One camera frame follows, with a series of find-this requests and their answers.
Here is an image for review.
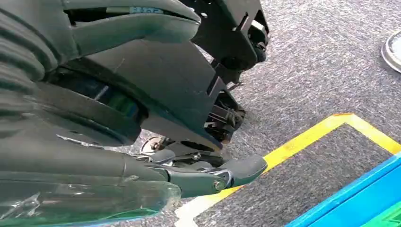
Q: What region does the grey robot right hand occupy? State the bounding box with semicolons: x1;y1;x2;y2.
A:
0;0;269;227

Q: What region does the yellow tape open square outline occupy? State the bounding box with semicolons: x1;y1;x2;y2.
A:
174;113;401;227

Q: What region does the green plastic crate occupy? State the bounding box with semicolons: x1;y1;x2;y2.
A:
360;200;401;227

